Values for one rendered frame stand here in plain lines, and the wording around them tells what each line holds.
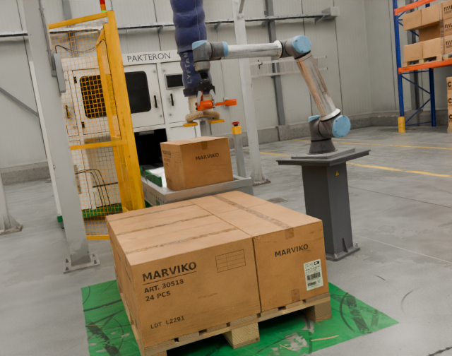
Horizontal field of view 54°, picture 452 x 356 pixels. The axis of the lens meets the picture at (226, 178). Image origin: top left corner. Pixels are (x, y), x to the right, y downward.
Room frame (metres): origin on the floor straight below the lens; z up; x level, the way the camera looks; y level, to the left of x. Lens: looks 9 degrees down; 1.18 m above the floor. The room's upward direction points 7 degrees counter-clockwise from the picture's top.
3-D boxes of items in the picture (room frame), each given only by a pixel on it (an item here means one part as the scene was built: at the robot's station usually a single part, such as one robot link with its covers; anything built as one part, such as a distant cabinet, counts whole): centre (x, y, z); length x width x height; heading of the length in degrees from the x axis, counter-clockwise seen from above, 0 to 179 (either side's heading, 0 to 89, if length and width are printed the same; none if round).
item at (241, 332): (2.63, 0.20, 0.07); 1.20 x 1.00 x 0.14; 19
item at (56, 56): (3.75, 1.24, 1.62); 0.20 x 0.05 x 0.30; 19
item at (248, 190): (3.35, 0.13, 0.47); 0.70 x 0.03 x 0.15; 109
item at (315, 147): (3.24, -0.73, 0.82); 0.19 x 0.19 x 0.10
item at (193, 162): (3.68, 0.24, 0.75); 0.60 x 0.40 x 0.40; 22
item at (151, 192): (4.35, 0.83, 0.50); 2.31 x 0.05 x 0.19; 19
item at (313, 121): (3.24, -0.73, 0.96); 0.17 x 0.15 x 0.18; 24
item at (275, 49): (3.00, -0.27, 1.52); 0.68 x 0.12 x 0.12; 114
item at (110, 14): (4.06, 1.14, 1.05); 0.87 x 0.10 x 2.10; 71
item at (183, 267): (2.63, 0.20, 0.34); 1.20 x 1.00 x 0.40; 19
